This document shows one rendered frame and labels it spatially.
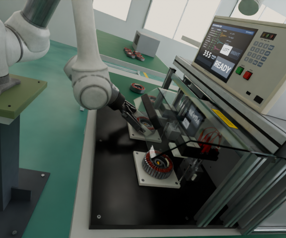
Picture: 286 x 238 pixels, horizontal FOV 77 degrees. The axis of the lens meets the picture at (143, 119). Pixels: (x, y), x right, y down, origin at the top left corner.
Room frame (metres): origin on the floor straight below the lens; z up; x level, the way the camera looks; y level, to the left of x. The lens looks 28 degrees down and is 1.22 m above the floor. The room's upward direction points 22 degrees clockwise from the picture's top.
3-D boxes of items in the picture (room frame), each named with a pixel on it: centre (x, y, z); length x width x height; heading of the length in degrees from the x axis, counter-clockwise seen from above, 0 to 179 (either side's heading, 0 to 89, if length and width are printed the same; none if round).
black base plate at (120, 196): (0.63, -0.08, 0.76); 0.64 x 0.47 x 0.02; 21
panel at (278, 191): (0.72, -0.30, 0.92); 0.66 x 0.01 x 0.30; 21
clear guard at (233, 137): (0.44, -0.15, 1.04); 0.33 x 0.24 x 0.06; 111
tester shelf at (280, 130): (0.75, -0.36, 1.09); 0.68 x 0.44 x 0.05; 21
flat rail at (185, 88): (0.67, -0.16, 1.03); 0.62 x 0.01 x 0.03; 21
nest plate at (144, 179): (0.52, -0.11, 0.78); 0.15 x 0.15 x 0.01; 21
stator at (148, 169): (0.52, -0.11, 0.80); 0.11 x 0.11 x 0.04
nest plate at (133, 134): (0.74, -0.02, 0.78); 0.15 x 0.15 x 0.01; 21
